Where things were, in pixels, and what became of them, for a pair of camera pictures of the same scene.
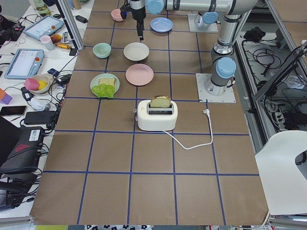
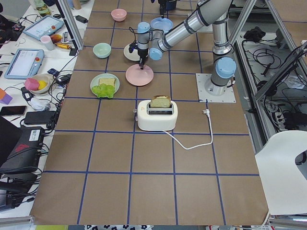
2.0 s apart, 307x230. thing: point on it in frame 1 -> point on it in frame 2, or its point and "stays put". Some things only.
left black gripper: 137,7 -> 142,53
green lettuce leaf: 103,90 stays put
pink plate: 139,74 stays put
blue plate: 161,25 stays put
